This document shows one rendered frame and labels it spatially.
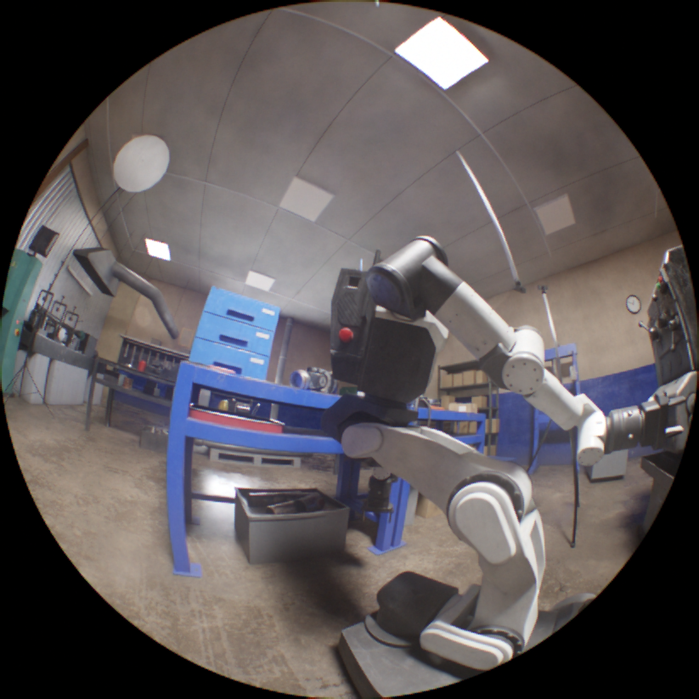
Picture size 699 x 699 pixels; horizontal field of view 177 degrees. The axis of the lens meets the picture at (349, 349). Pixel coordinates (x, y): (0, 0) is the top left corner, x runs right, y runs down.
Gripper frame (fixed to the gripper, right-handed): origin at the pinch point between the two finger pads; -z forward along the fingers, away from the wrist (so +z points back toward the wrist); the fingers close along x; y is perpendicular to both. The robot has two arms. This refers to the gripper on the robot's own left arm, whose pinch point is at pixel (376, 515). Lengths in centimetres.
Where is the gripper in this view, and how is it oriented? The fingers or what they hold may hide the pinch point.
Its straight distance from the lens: 99.5
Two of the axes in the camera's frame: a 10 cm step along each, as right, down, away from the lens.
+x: 9.8, 0.2, -1.8
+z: 0.5, -9.9, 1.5
